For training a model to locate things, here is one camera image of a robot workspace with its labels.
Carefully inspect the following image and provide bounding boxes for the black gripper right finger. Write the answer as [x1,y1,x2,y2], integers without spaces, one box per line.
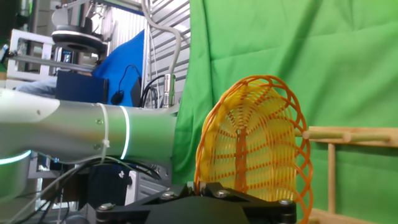
[198,182,297,224]

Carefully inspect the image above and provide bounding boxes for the black cable loops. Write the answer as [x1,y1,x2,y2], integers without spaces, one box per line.
[139,74,165,108]

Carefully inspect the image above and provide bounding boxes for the grey hose metal connector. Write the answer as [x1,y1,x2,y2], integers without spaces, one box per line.
[140,0,183,109]

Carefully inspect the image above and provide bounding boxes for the black power adapter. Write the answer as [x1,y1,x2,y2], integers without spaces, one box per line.
[129,77,143,108]

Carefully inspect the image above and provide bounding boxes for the white metal frame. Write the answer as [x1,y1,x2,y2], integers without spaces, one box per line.
[6,29,54,82]

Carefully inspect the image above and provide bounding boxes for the wooden dish rack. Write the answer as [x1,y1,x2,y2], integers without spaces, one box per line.
[294,126,398,224]

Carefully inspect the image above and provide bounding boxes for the aluminium frame bar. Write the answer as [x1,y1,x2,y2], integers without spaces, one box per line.
[9,52,97,73]

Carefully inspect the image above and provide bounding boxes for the green cloth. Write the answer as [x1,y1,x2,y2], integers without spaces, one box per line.
[170,0,398,224]

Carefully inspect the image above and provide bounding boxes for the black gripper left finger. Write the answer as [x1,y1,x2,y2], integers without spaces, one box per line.
[95,182,197,224]

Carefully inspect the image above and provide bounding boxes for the black camera cable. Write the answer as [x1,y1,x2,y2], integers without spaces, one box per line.
[9,155,162,224]

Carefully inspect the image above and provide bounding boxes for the dark blue box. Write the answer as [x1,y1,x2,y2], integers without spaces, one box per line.
[55,70,110,105]

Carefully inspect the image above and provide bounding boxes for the black computer mouse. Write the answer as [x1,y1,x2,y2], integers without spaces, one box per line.
[110,90,126,106]

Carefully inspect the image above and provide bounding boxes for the black round device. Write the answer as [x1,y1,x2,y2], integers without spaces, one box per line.
[50,24,109,54]

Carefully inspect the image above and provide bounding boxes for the grey blue fabric bundle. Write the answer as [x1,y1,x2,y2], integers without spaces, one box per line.
[15,77,58,100]

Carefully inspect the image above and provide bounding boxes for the yellow woven plastic basket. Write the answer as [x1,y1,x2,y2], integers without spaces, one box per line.
[194,74,313,224]

